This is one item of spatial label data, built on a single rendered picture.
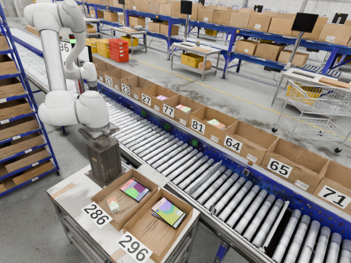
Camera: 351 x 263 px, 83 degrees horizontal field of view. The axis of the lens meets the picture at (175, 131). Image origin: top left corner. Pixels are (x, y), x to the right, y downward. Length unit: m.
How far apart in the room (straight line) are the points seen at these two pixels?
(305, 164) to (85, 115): 1.77
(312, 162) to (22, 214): 2.85
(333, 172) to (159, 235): 1.43
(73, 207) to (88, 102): 0.75
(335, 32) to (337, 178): 4.38
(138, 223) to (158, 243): 0.19
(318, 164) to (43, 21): 2.21
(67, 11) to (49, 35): 0.18
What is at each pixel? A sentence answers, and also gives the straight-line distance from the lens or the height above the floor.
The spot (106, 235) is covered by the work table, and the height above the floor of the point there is 0.75.
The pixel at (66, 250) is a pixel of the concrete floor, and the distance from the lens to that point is 2.38.
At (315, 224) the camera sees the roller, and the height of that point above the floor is 0.75.
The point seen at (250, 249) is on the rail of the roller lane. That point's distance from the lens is 1.53.
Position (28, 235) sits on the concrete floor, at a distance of 2.60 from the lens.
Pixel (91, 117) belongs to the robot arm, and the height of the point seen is 1.34.
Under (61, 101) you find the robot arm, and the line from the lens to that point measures 1.40.
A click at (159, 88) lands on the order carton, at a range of 2.66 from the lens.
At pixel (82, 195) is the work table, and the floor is 0.75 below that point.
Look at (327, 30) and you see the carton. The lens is 6.01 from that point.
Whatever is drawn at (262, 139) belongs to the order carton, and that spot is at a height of 0.96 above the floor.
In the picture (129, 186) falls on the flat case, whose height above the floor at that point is 0.78.
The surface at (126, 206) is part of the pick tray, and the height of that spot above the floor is 0.76.
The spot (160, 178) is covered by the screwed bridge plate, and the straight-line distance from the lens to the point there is 1.72.
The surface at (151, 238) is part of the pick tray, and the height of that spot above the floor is 0.76.
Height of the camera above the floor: 2.02
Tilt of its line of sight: 34 degrees down
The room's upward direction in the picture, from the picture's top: 5 degrees clockwise
